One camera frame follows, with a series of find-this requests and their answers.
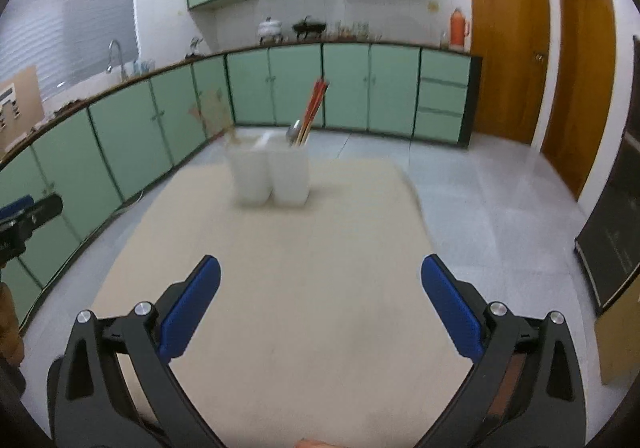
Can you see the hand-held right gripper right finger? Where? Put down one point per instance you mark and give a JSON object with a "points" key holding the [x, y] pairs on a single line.
{"points": [[450, 308]]}

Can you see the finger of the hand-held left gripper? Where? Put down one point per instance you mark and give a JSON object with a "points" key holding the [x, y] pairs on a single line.
{"points": [[45, 210], [15, 208]]}

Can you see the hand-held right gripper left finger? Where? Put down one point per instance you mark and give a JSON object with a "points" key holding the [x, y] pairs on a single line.
{"points": [[192, 308]]}

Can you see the white plastic container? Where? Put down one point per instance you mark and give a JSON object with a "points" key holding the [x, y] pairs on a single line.
{"points": [[247, 173], [290, 173]]}

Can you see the metal spoon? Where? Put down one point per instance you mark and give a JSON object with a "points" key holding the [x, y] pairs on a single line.
{"points": [[294, 131]]}

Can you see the red printed wooden chopstick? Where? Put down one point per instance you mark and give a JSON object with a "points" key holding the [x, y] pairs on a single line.
{"points": [[321, 101], [315, 101]]}

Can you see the person's left hand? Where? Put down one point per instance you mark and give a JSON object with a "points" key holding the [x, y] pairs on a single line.
{"points": [[9, 323]]}

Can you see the cardboard sheet with white pieces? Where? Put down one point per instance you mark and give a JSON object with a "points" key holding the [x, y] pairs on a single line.
{"points": [[27, 98]]}

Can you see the green base cabinets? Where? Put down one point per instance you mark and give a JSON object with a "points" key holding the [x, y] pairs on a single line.
{"points": [[125, 128]]}

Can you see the cardboard box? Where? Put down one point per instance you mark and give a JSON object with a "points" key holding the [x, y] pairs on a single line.
{"points": [[617, 343]]}

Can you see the metal sink faucet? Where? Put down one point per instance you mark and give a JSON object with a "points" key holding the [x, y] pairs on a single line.
{"points": [[114, 46]]}

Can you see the window blinds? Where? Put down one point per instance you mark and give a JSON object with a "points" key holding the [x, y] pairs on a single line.
{"points": [[75, 13]]}

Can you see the small metal fixture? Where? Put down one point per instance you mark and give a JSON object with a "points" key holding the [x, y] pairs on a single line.
{"points": [[196, 48]]}

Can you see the plain wooden door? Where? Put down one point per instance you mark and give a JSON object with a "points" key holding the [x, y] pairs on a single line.
{"points": [[580, 78]]}

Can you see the small jar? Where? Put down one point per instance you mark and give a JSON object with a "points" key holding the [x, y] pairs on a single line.
{"points": [[443, 41]]}

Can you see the orange thermos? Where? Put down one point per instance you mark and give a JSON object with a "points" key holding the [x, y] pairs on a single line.
{"points": [[457, 28]]}

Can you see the white cooking pot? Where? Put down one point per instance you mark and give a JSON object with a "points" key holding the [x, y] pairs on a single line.
{"points": [[270, 27]]}

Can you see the row of glass jars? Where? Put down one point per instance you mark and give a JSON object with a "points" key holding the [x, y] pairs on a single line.
{"points": [[355, 32]]}

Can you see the black wok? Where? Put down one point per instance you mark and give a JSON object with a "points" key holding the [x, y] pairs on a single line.
{"points": [[309, 27]]}

